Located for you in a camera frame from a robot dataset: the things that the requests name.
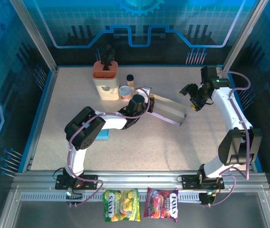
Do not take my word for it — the teal paper box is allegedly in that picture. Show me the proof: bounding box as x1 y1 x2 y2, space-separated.
96 129 110 141

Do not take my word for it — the small round tin can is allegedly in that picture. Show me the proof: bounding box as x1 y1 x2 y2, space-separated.
118 85 133 102

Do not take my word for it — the white slotted cable duct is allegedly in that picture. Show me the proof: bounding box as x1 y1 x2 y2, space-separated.
20 191 201 202

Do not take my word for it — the aluminium mounting rail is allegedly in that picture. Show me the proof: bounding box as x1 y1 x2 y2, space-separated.
12 170 269 192

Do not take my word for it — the black knife handle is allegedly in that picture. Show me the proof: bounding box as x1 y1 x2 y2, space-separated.
101 44 116 71

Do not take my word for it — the green Fox's candy bag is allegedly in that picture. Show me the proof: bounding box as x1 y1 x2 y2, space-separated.
102 189 142 223

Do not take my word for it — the lavender paper box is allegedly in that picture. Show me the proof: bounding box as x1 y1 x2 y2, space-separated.
150 93 188 128

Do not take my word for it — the black controller module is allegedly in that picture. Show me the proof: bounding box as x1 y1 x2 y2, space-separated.
199 191 216 207
65 192 83 207

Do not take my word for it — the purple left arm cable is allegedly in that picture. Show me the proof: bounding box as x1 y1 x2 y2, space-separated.
67 87 151 208

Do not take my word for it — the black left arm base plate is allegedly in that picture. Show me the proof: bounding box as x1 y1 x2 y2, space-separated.
55 174 98 190

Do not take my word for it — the aluminium frame post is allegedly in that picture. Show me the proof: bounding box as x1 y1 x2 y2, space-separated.
222 0 270 73
8 0 59 73

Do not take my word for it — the beige knife block orange top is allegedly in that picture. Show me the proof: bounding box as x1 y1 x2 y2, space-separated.
92 60 119 101

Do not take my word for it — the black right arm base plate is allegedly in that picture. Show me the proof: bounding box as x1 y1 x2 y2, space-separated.
181 174 225 190

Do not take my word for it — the small dark-capped spice bottle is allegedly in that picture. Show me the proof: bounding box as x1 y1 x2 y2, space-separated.
126 74 135 91

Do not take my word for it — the red Fox's candy bag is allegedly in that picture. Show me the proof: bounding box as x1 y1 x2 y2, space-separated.
144 187 179 223

